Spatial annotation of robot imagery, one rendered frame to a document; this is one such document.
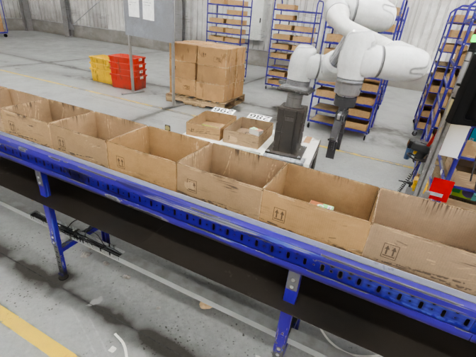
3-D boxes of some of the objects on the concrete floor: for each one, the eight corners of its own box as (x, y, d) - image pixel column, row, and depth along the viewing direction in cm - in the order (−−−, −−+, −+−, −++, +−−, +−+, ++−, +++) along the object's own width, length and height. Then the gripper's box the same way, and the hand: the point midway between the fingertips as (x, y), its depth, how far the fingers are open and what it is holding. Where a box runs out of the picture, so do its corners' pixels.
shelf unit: (204, 78, 848) (207, -9, 757) (214, 75, 887) (217, -7, 797) (236, 83, 810) (244, -6, 720) (246, 81, 850) (253, -4, 759)
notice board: (120, 94, 630) (110, -29, 536) (142, 91, 666) (135, -26, 572) (164, 110, 562) (161, -29, 468) (185, 105, 598) (186, -24, 504)
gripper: (351, 103, 103) (336, 166, 114) (361, 91, 122) (347, 146, 132) (328, 98, 106) (315, 161, 116) (341, 88, 124) (329, 142, 135)
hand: (333, 148), depth 123 cm, fingers open, 10 cm apart
